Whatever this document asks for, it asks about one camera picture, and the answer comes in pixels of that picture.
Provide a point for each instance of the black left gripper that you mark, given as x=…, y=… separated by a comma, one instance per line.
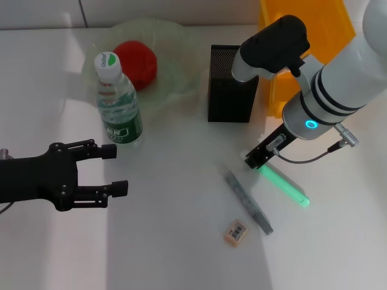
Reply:
x=33, y=178

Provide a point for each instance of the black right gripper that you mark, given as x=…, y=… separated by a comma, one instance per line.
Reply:
x=269, y=148

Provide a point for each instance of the mint green pen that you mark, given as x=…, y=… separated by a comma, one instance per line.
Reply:
x=284, y=184

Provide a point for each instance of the clear water bottle green label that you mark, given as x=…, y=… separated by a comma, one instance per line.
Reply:
x=121, y=117

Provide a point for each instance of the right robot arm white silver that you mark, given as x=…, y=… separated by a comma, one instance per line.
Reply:
x=341, y=84

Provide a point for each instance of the grey pen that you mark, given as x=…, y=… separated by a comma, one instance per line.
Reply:
x=248, y=202

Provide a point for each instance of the black mesh pen holder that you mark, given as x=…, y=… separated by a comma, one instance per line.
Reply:
x=226, y=96

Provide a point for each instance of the tan eraser with barcode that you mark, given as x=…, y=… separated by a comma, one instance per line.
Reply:
x=236, y=233

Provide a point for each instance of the green glass fruit plate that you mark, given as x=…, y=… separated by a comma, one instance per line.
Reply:
x=172, y=60

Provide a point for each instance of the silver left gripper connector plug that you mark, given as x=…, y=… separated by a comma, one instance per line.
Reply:
x=5, y=154

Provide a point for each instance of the yellow plastic storage bin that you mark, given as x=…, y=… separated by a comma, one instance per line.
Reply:
x=329, y=27

